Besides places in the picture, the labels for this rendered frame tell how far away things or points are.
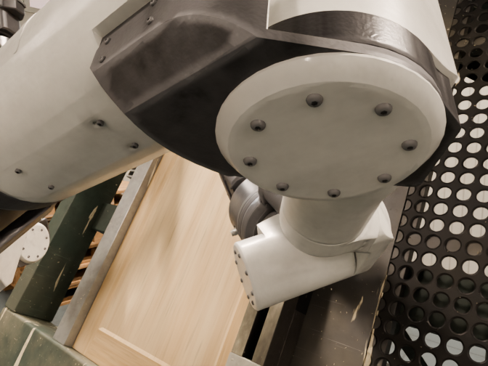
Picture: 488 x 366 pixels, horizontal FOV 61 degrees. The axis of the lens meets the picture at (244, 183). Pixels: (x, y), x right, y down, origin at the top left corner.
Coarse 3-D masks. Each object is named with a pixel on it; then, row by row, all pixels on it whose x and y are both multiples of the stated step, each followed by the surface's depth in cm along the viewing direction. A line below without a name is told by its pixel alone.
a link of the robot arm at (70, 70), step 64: (64, 0) 17; (128, 0) 14; (192, 0) 12; (256, 0) 12; (0, 64) 20; (64, 64) 17; (128, 64) 14; (192, 64) 12; (256, 64) 12; (320, 64) 12; (384, 64) 12; (0, 128) 20; (64, 128) 18; (128, 128) 18; (192, 128) 15; (256, 128) 13; (320, 128) 13; (384, 128) 13; (64, 192) 24; (320, 192) 17
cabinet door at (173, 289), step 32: (160, 160) 103; (160, 192) 97; (192, 192) 91; (224, 192) 85; (160, 224) 92; (192, 224) 86; (224, 224) 81; (128, 256) 92; (160, 256) 87; (192, 256) 82; (224, 256) 77; (128, 288) 88; (160, 288) 83; (192, 288) 78; (224, 288) 74; (96, 320) 88; (128, 320) 84; (160, 320) 79; (192, 320) 74; (224, 320) 71; (96, 352) 84; (128, 352) 79; (160, 352) 75; (192, 352) 71; (224, 352) 67
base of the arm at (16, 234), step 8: (40, 208) 37; (48, 208) 38; (24, 216) 36; (32, 216) 36; (40, 216) 37; (16, 224) 35; (24, 224) 35; (32, 224) 37; (0, 232) 34; (8, 232) 34; (16, 232) 35; (24, 232) 37; (0, 240) 34; (8, 240) 34; (0, 248) 34
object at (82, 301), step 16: (144, 176) 100; (128, 192) 100; (144, 192) 100; (128, 208) 97; (112, 224) 98; (128, 224) 97; (112, 240) 95; (96, 256) 96; (112, 256) 95; (96, 272) 93; (80, 288) 93; (96, 288) 92; (80, 304) 91; (64, 320) 91; (80, 320) 90; (64, 336) 89
